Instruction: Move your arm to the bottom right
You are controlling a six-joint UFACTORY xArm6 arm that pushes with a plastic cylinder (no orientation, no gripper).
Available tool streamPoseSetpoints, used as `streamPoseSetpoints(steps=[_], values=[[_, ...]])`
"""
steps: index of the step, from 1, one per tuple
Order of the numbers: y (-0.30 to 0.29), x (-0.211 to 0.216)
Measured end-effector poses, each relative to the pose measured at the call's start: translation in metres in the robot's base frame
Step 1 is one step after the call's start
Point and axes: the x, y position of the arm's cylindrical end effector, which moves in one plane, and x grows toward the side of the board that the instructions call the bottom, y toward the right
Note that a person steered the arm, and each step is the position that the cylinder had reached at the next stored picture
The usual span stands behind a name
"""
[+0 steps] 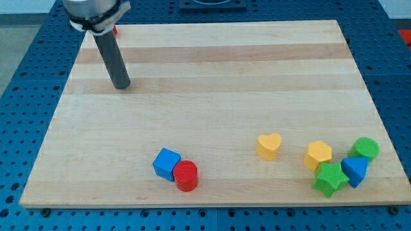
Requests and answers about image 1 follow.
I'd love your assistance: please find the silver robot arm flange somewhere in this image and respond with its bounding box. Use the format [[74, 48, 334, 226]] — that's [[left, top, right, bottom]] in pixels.
[[62, 0, 131, 36]]

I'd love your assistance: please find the light wooden board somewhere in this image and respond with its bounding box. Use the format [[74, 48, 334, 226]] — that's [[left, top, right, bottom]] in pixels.
[[20, 20, 410, 209]]

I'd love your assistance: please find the red cylinder block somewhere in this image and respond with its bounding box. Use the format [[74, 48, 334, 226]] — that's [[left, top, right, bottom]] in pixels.
[[173, 160, 198, 192]]

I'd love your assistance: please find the blue cube block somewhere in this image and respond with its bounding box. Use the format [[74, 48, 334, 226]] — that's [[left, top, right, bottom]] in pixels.
[[152, 148, 182, 182]]

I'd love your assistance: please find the yellow heart block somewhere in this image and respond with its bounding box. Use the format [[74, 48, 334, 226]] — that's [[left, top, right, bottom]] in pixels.
[[256, 133, 283, 160]]

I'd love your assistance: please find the yellow hexagon block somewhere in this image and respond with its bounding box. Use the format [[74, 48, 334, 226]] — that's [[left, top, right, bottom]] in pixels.
[[303, 141, 332, 172]]

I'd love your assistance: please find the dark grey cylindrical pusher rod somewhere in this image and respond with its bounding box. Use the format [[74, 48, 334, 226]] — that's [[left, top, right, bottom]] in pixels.
[[93, 31, 131, 90]]

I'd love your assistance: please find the small red block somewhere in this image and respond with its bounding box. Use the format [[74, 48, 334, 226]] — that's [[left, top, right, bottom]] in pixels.
[[113, 25, 118, 35]]

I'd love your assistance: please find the green star block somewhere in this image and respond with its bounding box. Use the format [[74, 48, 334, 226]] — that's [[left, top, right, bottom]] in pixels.
[[312, 162, 349, 198]]

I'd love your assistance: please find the blue triangle block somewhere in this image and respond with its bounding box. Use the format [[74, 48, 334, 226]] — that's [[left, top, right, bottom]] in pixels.
[[341, 157, 369, 188]]

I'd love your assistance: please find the green cylinder block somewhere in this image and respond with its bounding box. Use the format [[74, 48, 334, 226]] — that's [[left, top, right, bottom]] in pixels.
[[347, 137, 380, 162]]

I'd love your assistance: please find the red object at right edge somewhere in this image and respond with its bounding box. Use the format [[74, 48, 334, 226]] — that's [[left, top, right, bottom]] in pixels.
[[398, 29, 411, 49]]

